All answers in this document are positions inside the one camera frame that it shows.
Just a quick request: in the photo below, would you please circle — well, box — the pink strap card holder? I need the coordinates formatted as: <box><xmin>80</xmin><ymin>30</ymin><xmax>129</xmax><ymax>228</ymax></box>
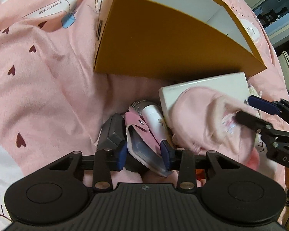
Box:
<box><xmin>124</xmin><ymin>107</ymin><xmax>171</xmax><ymax>177</ymax></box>

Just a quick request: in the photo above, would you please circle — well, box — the pink fabric pouch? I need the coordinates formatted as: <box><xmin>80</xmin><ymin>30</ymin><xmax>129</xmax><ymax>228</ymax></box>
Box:
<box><xmin>170</xmin><ymin>87</ymin><xmax>256</xmax><ymax>164</ymax></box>

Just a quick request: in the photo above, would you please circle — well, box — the white box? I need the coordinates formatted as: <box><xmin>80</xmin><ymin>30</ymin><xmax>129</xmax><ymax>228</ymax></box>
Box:
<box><xmin>159</xmin><ymin>72</ymin><xmax>250</xmax><ymax>128</ymax></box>

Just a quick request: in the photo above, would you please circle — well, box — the black small box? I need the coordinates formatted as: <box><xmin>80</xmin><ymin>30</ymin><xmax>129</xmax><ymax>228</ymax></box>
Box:
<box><xmin>97</xmin><ymin>114</ymin><xmax>126</xmax><ymax>151</ymax></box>

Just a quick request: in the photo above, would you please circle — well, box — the white cosmetic tube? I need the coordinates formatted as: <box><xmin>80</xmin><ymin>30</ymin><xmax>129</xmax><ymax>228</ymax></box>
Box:
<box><xmin>131</xmin><ymin>100</ymin><xmax>173</xmax><ymax>146</ymax></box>

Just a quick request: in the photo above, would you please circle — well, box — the pink printed bed quilt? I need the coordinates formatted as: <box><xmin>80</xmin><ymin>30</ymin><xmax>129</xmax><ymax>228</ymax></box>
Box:
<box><xmin>0</xmin><ymin>0</ymin><xmax>289</xmax><ymax>224</ymax></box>

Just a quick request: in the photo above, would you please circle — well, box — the orange cardboard box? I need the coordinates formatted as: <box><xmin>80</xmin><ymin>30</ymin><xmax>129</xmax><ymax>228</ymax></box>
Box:
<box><xmin>94</xmin><ymin>0</ymin><xmax>266</xmax><ymax>81</ymax></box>

